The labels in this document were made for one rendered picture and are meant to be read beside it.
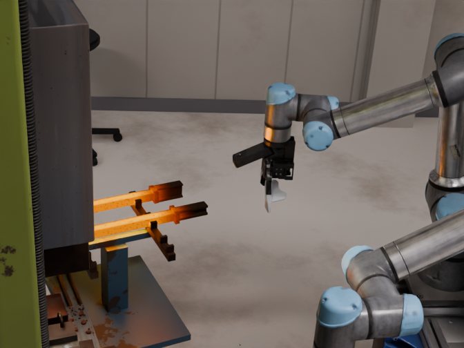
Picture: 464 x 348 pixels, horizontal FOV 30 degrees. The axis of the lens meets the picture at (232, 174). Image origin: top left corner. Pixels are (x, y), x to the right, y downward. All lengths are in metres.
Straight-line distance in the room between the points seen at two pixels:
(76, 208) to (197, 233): 2.54
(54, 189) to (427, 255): 0.71
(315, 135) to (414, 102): 0.26
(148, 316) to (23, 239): 1.34
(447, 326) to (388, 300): 0.87
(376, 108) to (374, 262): 0.60
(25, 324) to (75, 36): 0.43
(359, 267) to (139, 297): 1.00
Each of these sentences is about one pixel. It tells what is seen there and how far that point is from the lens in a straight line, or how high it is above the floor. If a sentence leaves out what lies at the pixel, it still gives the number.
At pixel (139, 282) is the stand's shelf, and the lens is 2.59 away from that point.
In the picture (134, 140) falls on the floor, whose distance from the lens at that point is 4.76.
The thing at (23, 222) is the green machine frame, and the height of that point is 1.60.
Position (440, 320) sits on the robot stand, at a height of 0.73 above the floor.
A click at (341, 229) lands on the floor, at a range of 4.11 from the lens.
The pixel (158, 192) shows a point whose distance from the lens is 2.48.
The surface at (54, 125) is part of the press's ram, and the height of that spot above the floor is 1.60.
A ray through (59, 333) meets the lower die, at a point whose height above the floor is 0.99.
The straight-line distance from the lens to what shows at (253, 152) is 2.38.
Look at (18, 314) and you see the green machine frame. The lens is 1.23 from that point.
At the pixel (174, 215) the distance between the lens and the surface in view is 2.40.
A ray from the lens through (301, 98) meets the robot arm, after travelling 2.32.
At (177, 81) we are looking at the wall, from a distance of 5.02.
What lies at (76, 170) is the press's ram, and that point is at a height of 1.51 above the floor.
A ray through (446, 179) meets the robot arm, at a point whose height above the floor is 1.07.
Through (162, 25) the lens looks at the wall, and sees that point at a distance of 4.89.
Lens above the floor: 2.23
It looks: 30 degrees down
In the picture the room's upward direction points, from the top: 4 degrees clockwise
